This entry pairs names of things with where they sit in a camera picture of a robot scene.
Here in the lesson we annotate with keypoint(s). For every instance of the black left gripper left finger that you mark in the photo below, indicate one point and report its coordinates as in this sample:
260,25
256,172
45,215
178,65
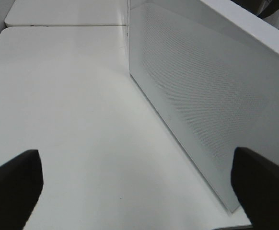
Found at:
21,183

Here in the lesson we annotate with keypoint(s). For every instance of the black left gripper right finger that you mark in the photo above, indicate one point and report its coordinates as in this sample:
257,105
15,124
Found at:
255,181

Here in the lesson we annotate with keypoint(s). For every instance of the white microwave oven body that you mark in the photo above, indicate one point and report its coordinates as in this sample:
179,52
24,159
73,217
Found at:
269,12

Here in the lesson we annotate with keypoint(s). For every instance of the white microwave door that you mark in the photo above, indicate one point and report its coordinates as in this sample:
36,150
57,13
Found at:
211,71

